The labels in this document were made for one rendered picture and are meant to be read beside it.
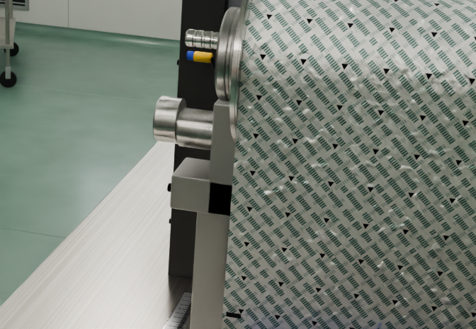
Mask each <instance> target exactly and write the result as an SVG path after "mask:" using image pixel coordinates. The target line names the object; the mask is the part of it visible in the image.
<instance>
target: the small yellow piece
mask: <svg viewBox="0 0 476 329"><path fill-rule="evenodd" d="M186 59H187V60H192V61H194V62H206V63H212V65H213V67H214V69H215V60H214V58H213V54H212V53H210V52H198V51H195V52H194V51H188V52H187V56H186Z"/></svg>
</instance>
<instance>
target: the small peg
mask: <svg viewBox="0 0 476 329"><path fill-rule="evenodd" d="M218 36H219V32H213V31H209V30H207V31H204V30H196V29H191V28H189V29H188V30H187V31H186V35H185V44H186V45H187V46H188V47H197V48H205V49H212V48H213V49H214V50H216V49H217V41H218Z"/></svg>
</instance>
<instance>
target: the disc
mask: <svg viewBox="0 0 476 329"><path fill-rule="evenodd" d="M251 3H252V0H242V4H241V8H240V12H239V18H238V23H237V31H236V36H235V42H234V52H233V58H232V73H231V83H230V100H229V114H230V128H231V134H232V140H233V143H234V145H235V143H236V134H237V115H238V105H239V88H240V78H241V69H242V55H243V49H244V39H245V35H246V30H247V22H248V18H249V12H250V8H251Z"/></svg>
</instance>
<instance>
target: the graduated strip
mask: <svg viewBox="0 0 476 329"><path fill-rule="evenodd" d="M191 299H192V292H187V291H183V293H182V294H181V296H180V298H179V300H178V302H177V303H176V305H175V307H174V309H173V311H172V312H171V315H170V316H169V318H168V320H167V322H166V323H165V325H164V327H163V329H184V327H185V325H186V323H187V321H188V319H189V317H190V315H191Z"/></svg>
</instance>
